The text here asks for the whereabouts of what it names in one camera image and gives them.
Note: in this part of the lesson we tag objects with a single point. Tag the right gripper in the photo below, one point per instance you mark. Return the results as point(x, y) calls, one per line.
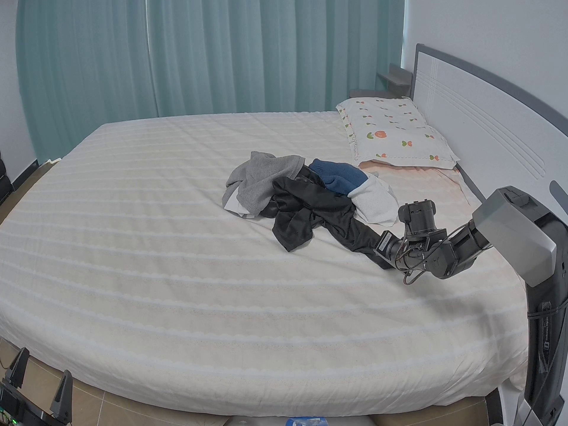
point(392, 249)

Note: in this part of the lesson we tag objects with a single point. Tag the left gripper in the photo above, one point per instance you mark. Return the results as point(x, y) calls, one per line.
point(26, 404)

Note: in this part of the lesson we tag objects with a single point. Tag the black T-shirt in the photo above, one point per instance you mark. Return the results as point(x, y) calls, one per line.
point(328, 211)

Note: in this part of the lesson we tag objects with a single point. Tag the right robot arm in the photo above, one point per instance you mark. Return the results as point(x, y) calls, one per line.
point(510, 229)

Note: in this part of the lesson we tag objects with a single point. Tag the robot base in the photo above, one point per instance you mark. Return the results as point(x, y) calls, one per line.
point(284, 420)

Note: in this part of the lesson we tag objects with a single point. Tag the pile of clothes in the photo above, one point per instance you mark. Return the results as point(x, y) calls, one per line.
point(257, 180)

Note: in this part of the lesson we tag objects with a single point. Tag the bed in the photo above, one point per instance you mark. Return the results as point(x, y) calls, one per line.
point(177, 260)

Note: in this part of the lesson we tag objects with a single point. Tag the white printed pillow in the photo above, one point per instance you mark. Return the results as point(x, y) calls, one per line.
point(390, 131)

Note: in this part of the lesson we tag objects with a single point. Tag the grey bedside table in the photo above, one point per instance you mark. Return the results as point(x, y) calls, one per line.
point(386, 78)

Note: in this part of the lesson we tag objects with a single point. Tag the black dressing table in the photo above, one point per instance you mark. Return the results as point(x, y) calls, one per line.
point(3, 180)

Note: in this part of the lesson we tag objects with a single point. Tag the blue-green curtain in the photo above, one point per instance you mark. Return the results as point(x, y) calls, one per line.
point(266, 38)
point(88, 60)

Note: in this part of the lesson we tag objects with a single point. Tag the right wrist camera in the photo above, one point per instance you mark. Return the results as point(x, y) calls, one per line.
point(403, 214)

